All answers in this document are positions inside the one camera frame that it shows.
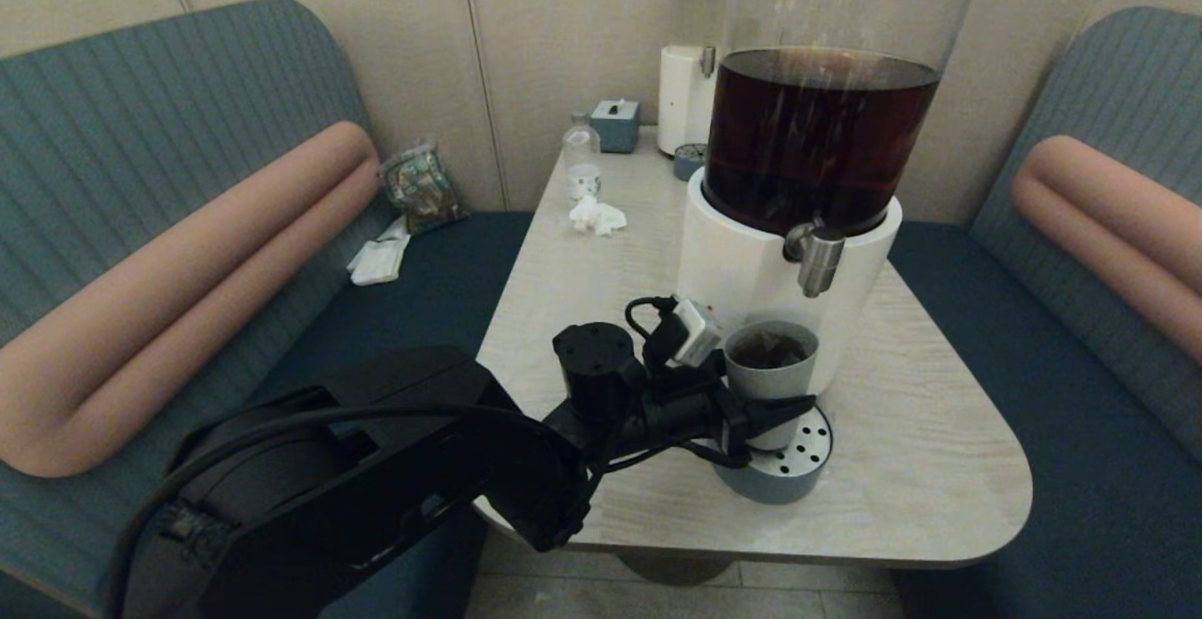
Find dark blue bench seat cushion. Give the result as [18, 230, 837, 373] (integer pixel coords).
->
[244, 212, 536, 619]
[886, 223, 1202, 619]

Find grey plastic cup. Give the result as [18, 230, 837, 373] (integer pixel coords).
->
[722, 320, 820, 451]

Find clear plastic bottle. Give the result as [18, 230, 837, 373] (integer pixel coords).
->
[563, 112, 603, 201]

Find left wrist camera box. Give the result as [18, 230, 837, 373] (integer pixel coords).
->
[671, 298, 724, 368]

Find white paper napkins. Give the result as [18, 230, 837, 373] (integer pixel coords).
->
[348, 216, 413, 286]

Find clear snack bag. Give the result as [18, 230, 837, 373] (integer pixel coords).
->
[379, 142, 468, 235]

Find blue-grey tissue box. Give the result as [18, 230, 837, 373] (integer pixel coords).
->
[591, 99, 641, 154]

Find teal ribbed bench backrest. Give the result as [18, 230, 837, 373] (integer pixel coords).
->
[0, 0, 395, 615]
[967, 7, 1202, 465]

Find large dispenser with dark tea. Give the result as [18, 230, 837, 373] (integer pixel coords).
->
[671, 0, 999, 401]

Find pink bolster cushion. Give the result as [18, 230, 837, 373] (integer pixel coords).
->
[0, 121, 381, 479]
[1009, 135, 1202, 366]

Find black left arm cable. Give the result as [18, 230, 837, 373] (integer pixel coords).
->
[101, 295, 752, 619]

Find crumpled white tissue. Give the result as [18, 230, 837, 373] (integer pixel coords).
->
[569, 195, 628, 237]

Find white dispenser with clear tank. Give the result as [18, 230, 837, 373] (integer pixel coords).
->
[656, 0, 743, 158]

